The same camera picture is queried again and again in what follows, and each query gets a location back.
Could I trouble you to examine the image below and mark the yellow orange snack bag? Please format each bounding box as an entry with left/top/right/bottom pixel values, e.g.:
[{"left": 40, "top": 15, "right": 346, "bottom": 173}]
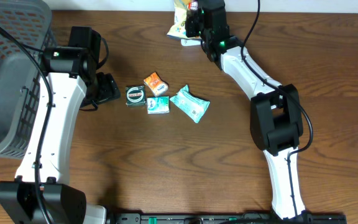
[{"left": 167, "top": 0, "right": 199, "bottom": 39}]

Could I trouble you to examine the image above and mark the mint green tissue pack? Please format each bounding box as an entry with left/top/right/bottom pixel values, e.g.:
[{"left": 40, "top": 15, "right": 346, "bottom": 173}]
[{"left": 170, "top": 85, "right": 210, "bottom": 123}]

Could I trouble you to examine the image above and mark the grey plastic mesh basket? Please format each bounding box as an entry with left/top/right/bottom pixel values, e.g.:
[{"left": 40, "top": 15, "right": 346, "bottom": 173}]
[{"left": 0, "top": 0, "right": 57, "bottom": 159}]

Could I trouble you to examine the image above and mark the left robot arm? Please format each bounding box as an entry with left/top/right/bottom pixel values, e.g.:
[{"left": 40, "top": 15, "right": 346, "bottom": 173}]
[{"left": 0, "top": 26, "right": 121, "bottom": 223}]

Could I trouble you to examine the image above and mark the white barcode scanner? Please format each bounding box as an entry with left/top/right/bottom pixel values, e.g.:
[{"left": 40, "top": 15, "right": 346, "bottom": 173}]
[{"left": 180, "top": 39, "right": 201, "bottom": 47}]

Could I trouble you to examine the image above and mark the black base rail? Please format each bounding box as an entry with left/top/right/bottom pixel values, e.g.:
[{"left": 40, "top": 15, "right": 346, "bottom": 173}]
[{"left": 106, "top": 212, "right": 347, "bottom": 224}]

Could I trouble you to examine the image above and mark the small orange snack packet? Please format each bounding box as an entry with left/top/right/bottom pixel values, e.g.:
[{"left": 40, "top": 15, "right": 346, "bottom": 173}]
[{"left": 144, "top": 72, "right": 168, "bottom": 96}]

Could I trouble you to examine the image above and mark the white teal Kleenex tissue pack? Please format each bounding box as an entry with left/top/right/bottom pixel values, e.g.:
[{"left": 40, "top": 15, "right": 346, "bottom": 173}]
[{"left": 147, "top": 96, "right": 170, "bottom": 114}]

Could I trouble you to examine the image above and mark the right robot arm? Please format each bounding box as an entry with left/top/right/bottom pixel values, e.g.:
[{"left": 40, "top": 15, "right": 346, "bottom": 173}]
[{"left": 185, "top": 0, "right": 306, "bottom": 221}]

